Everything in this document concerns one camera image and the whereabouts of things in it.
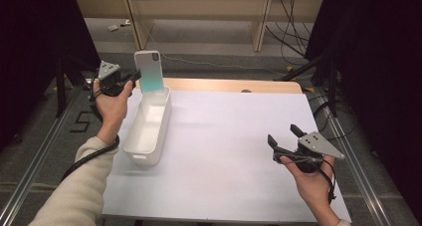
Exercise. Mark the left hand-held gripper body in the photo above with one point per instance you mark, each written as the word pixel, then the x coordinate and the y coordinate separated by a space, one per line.
pixel 109 78

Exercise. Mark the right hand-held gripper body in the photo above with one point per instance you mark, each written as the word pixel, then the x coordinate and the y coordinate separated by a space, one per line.
pixel 315 151

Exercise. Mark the pink-rimmed phone case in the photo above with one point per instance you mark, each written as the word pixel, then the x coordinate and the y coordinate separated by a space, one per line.
pixel 149 71

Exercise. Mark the white plastic storage bin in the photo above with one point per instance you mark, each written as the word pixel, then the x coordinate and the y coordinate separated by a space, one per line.
pixel 149 126

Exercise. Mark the person's left hand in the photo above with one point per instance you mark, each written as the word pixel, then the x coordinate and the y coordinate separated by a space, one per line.
pixel 111 113

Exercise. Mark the person's right hand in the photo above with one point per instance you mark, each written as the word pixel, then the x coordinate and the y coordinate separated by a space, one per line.
pixel 312 186

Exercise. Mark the black tripod stand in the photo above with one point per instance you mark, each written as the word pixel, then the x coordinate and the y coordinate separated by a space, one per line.
pixel 61 86
pixel 330 86

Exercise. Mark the small white floor device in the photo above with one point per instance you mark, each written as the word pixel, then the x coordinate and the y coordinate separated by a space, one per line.
pixel 113 28

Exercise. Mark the white board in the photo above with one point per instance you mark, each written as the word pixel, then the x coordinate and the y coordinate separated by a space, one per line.
pixel 225 173

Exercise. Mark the dark curtain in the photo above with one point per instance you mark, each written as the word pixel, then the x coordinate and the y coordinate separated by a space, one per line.
pixel 381 86
pixel 30 53

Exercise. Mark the beige wooden shelf unit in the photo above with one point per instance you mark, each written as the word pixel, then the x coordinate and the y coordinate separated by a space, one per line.
pixel 199 10

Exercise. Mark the metal floor rail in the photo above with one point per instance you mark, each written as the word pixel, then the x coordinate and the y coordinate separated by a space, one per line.
pixel 36 159
pixel 355 173

